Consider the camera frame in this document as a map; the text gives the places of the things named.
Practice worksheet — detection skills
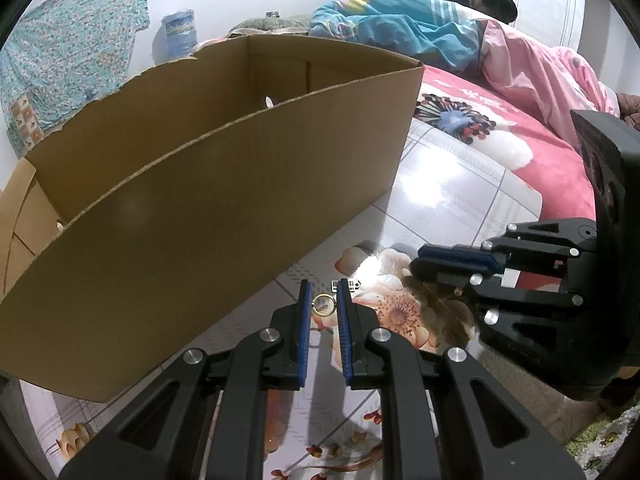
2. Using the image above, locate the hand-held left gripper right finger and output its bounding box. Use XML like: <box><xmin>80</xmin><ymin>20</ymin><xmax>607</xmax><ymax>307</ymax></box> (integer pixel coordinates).
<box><xmin>336</xmin><ymin>279</ymin><xmax>584</xmax><ymax>480</ymax></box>

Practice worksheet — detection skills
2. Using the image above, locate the brown cardboard box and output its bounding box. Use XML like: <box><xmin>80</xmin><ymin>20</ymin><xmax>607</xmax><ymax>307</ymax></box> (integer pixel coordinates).
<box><xmin>0</xmin><ymin>35</ymin><xmax>425</xmax><ymax>404</ymax></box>

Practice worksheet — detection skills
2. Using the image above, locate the blue water bottle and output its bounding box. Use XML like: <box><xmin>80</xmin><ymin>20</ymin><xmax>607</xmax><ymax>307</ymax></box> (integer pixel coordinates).
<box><xmin>161</xmin><ymin>8</ymin><xmax>199</xmax><ymax>64</ymax></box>

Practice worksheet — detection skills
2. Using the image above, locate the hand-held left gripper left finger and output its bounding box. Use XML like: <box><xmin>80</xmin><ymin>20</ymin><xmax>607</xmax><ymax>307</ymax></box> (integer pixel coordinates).
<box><xmin>59</xmin><ymin>280</ymin><xmax>313</xmax><ymax>480</ymax></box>

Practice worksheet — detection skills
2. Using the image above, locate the olive grey cushion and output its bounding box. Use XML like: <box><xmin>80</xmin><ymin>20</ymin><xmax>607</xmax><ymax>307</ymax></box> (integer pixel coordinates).
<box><xmin>227</xmin><ymin>12</ymin><xmax>314</xmax><ymax>39</ymax></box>

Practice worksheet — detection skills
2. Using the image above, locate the pink floral blanket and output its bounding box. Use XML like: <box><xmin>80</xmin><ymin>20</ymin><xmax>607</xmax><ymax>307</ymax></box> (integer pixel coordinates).
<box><xmin>410</xmin><ymin>65</ymin><xmax>602</xmax><ymax>292</ymax></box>

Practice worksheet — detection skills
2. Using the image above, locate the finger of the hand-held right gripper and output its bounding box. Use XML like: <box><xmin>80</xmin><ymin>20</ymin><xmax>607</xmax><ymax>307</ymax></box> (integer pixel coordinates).
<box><xmin>409</xmin><ymin>260</ymin><xmax>597</xmax><ymax>402</ymax></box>
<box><xmin>417</xmin><ymin>218</ymin><xmax>599</xmax><ymax>282</ymax></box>

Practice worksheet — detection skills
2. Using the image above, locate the turquoise patterned hanging cloth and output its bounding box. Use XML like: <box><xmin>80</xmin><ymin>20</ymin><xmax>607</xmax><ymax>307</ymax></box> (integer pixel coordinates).
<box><xmin>0</xmin><ymin>0</ymin><xmax>151</xmax><ymax>159</ymax></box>

